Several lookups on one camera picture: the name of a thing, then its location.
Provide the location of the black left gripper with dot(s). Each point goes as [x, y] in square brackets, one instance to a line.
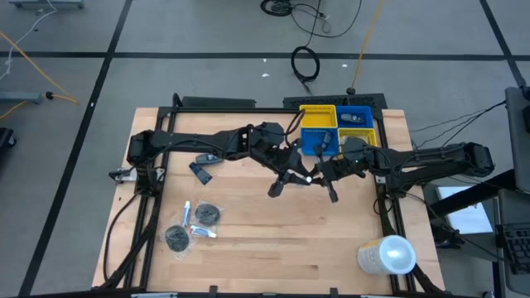
[290, 159]

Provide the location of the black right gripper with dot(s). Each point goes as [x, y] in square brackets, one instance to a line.
[343, 169]

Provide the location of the navy blue toiletry tube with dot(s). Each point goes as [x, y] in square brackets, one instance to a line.
[326, 140]
[200, 174]

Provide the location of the grey toiletry tube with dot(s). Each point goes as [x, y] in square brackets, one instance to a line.
[354, 118]
[209, 159]

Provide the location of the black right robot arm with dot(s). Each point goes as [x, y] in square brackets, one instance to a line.
[435, 159]

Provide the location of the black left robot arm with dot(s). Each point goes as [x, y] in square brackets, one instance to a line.
[186, 140]

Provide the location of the blue plastic basket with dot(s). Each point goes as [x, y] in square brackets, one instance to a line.
[364, 109]
[310, 142]

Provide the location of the black perforated panel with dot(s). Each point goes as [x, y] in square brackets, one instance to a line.
[331, 100]

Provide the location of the white cylindrical canister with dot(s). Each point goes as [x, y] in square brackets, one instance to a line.
[389, 254]

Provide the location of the white flat panel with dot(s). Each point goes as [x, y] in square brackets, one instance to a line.
[468, 215]

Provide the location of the silver clamp plate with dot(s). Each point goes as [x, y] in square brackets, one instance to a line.
[126, 176]

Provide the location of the grey monitor back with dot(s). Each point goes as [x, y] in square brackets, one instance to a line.
[519, 140]

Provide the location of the grey laptop with black keyboard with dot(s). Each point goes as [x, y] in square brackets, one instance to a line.
[517, 248]

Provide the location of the grey metal floor bar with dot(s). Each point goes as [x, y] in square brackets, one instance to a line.
[20, 97]
[45, 3]

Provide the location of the black caster wheel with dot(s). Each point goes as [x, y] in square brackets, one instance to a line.
[5, 138]

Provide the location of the black aluminium table frame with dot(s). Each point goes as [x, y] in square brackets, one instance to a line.
[232, 110]

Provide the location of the silver metal mounting bracket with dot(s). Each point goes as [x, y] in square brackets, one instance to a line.
[159, 174]

